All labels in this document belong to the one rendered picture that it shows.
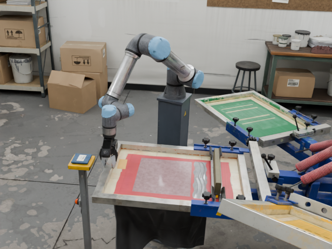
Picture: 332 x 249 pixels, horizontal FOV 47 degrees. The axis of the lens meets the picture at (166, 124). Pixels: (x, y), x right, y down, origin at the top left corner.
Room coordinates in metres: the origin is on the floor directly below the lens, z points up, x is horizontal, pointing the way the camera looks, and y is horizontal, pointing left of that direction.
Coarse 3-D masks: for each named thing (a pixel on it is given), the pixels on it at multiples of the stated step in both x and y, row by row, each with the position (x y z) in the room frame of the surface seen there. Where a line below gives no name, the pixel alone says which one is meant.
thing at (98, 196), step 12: (120, 144) 2.06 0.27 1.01; (132, 144) 2.07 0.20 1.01; (144, 144) 2.08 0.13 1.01; (156, 144) 2.09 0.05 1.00; (228, 156) 2.03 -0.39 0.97; (240, 156) 1.99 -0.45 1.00; (108, 168) 1.79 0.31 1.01; (240, 168) 1.86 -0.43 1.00; (108, 180) 1.72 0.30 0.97; (240, 180) 1.79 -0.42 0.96; (96, 192) 1.57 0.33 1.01; (108, 204) 1.53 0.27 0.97; (120, 204) 1.52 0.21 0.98; (132, 204) 1.52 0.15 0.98; (144, 204) 1.51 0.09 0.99; (156, 204) 1.51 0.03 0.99; (168, 204) 1.50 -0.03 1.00; (180, 204) 1.51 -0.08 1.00
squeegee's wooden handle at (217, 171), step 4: (216, 148) 1.95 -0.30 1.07; (216, 152) 1.90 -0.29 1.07; (216, 156) 1.86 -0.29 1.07; (216, 160) 1.82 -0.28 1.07; (216, 164) 1.78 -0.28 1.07; (216, 168) 1.73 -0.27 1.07; (216, 172) 1.69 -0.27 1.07; (220, 172) 1.70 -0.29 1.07; (216, 176) 1.66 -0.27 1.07; (220, 176) 1.66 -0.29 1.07; (216, 180) 1.62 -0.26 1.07; (220, 180) 1.62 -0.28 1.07; (216, 184) 1.60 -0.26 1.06; (220, 184) 1.60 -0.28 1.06; (216, 188) 1.60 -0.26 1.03; (220, 188) 1.60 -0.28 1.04; (216, 192) 1.60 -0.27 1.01
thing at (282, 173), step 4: (280, 172) 1.75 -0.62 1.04; (284, 172) 1.76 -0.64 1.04; (288, 172) 1.76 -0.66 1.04; (292, 172) 1.76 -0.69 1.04; (296, 172) 1.76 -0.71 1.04; (280, 176) 1.73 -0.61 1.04; (284, 176) 1.72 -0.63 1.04; (288, 176) 1.72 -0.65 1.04; (292, 176) 1.72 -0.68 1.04; (296, 176) 1.72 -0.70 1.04; (268, 180) 1.73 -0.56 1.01; (272, 180) 1.73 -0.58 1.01; (284, 180) 1.72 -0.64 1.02; (288, 180) 1.72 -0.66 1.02; (292, 180) 1.72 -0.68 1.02; (296, 180) 1.72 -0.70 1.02; (292, 184) 1.72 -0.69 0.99
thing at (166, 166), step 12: (132, 156) 1.99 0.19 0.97; (144, 156) 2.00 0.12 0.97; (156, 156) 2.00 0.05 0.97; (132, 168) 1.85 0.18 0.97; (144, 168) 1.86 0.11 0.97; (156, 168) 1.87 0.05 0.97; (168, 168) 1.87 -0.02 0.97; (180, 168) 1.88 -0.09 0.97; (192, 168) 1.89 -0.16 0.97; (228, 168) 1.91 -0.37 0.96; (228, 180) 1.78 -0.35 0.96
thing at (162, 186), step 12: (120, 180) 1.73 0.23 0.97; (132, 180) 1.74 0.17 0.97; (144, 180) 1.74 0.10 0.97; (156, 180) 1.75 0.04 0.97; (168, 180) 1.75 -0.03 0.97; (180, 180) 1.76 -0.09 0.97; (192, 180) 1.77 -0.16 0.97; (120, 192) 1.62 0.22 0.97; (132, 192) 1.63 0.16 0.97; (144, 192) 1.64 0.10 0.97; (156, 192) 1.64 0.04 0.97; (168, 192) 1.65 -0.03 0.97; (180, 192) 1.65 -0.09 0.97; (192, 192) 1.66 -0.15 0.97; (228, 192) 1.67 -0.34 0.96
